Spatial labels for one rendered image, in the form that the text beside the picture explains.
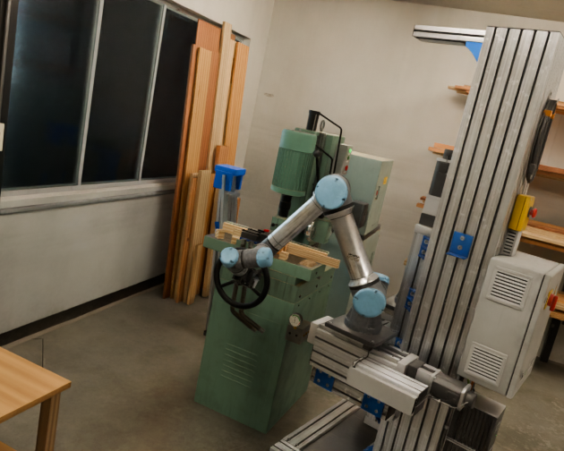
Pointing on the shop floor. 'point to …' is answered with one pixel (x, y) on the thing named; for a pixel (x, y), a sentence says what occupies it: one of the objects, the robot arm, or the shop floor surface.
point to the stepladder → (230, 178)
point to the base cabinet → (256, 358)
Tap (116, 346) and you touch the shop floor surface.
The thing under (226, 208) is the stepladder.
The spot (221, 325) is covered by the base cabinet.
